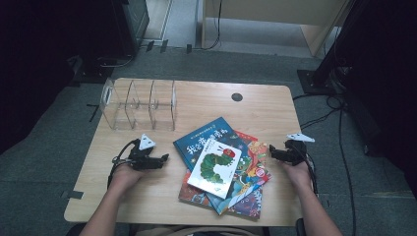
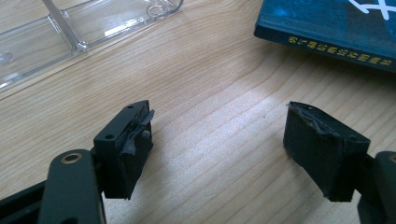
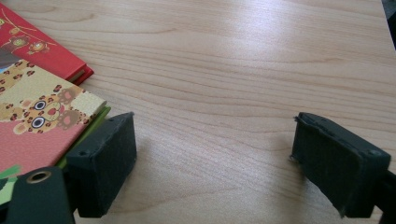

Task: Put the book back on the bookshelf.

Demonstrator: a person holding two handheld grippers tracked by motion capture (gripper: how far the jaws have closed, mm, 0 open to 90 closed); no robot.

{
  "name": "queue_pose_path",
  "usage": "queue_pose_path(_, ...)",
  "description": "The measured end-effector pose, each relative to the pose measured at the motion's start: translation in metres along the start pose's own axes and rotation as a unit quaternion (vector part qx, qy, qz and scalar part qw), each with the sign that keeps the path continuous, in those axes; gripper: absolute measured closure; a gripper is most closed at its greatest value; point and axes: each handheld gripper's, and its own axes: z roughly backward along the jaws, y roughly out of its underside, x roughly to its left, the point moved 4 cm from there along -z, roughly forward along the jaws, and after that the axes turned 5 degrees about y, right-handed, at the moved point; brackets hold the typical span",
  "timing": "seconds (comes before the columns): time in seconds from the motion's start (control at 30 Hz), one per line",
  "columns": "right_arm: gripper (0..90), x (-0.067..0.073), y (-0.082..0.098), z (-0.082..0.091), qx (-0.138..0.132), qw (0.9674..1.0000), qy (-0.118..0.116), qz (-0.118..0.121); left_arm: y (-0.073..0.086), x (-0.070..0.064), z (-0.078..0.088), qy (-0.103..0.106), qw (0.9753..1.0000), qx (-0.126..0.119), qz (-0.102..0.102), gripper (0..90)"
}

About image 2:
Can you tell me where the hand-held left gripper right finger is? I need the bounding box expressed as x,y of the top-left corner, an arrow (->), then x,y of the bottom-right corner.
282,101 -> 372,203

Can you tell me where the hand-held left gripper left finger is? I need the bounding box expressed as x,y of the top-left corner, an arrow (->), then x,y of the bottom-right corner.
92,99 -> 156,201

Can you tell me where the blue monster picture book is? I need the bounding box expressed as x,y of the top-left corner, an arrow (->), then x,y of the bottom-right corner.
253,0 -> 396,74

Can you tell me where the clear acrylic book rack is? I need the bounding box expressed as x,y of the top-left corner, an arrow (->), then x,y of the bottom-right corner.
0,0 -> 185,91

